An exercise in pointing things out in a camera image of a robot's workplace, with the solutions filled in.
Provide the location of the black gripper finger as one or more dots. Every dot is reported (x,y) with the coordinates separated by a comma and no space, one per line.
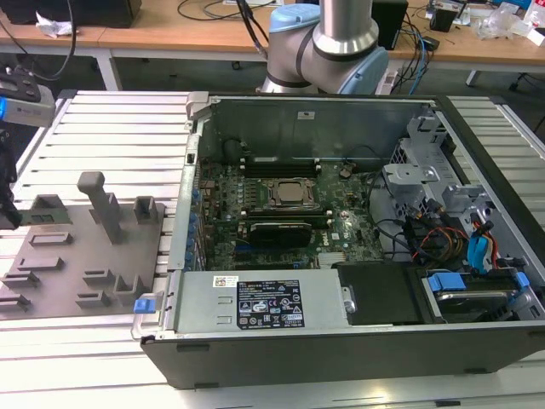
(8,209)

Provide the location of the green RAM stick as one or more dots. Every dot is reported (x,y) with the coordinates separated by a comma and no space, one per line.
(47,217)

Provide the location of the black RAM slot bank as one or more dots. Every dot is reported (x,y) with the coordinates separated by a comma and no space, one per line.
(281,168)

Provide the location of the grey parts rack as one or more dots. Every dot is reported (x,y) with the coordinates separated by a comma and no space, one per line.
(85,264)

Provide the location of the crumpled white paper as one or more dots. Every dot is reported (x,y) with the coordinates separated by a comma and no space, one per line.
(55,27)

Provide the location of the blue case latch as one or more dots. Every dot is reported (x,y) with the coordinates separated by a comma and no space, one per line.
(143,307)

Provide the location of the large black box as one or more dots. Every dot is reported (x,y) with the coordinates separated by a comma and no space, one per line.
(98,13)

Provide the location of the grey case latch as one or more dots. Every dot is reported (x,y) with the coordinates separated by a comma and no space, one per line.
(198,104)

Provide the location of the grey power supply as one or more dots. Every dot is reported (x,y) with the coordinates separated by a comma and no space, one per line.
(204,307)

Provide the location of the metal CPU socket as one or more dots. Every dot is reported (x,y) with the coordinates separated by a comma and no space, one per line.
(271,194)

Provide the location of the black graphics card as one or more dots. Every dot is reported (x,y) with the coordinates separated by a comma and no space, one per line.
(281,234)

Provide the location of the silver CPU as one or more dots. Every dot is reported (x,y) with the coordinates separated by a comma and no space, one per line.
(291,191)

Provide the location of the white case sticker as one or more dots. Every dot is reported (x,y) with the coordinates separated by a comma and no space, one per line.
(305,115)

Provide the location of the silver chipset heatsink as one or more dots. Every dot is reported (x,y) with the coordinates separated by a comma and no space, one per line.
(332,260)

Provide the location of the green motherboard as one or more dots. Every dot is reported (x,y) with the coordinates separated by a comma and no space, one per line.
(340,238)

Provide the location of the round coin battery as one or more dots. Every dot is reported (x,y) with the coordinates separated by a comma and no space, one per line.
(345,171)

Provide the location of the black PC case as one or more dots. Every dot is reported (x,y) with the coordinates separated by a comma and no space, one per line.
(340,358)

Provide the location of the black plastic shroud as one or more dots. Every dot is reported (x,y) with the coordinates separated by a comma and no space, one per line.
(374,294)

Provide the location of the white power strip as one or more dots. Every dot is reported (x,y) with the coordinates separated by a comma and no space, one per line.
(389,81)

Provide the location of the metal drive cage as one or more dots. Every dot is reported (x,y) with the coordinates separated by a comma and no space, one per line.
(409,176)

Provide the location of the tall black box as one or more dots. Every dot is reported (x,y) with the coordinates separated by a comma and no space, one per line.
(391,21)

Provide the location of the small black adapter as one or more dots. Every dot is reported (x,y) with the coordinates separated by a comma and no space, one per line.
(430,44)

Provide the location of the small black device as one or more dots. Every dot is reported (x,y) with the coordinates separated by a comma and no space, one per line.
(443,21)

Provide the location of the hard disk in blue carrier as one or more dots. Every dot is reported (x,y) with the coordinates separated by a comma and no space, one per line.
(468,298)

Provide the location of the clear plastic bags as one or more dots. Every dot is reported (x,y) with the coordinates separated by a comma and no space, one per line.
(498,21)

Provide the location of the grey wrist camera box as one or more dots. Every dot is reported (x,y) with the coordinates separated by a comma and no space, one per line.
(30,108)

